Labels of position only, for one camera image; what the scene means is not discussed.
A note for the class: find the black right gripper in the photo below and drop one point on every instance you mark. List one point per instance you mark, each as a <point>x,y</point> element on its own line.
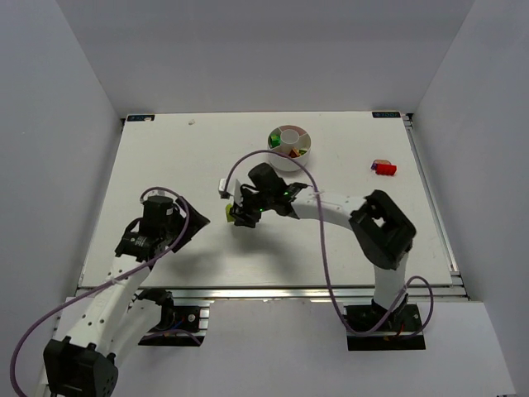
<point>244,212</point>

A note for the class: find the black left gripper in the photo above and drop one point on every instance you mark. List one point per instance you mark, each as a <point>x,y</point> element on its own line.
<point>187,223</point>

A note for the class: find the lime green arch lego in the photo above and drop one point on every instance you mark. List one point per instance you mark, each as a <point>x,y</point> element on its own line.
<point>229,217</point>

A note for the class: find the orange lego plate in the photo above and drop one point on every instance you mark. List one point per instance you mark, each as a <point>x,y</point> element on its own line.
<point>294,153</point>

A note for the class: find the green square lego brick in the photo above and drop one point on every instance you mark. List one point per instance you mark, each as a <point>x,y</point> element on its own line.
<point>274,140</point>

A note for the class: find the red and lilac lego piece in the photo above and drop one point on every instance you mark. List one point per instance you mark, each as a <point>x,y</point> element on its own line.
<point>383,167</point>

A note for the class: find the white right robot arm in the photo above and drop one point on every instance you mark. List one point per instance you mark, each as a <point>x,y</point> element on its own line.
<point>382,230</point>

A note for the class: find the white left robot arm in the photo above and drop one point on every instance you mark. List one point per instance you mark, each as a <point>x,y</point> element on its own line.
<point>85,361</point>

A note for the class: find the white round divided container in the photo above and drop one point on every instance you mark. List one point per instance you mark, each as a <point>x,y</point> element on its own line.
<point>291,137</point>

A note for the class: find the left corner label sticker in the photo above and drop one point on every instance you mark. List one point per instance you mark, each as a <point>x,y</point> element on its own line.
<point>141,118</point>

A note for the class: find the dark corner label sticker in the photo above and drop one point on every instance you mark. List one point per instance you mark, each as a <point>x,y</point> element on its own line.
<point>385,114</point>

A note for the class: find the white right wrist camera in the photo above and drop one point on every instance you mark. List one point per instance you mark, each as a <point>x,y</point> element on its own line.
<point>230,189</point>

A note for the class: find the aluminium table edge rail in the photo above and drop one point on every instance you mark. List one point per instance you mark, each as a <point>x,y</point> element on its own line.
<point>454,291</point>

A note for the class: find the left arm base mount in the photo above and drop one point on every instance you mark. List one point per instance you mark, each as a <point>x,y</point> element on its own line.
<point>180,324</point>

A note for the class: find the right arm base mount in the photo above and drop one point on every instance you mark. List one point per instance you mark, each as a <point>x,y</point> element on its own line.
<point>400,333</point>

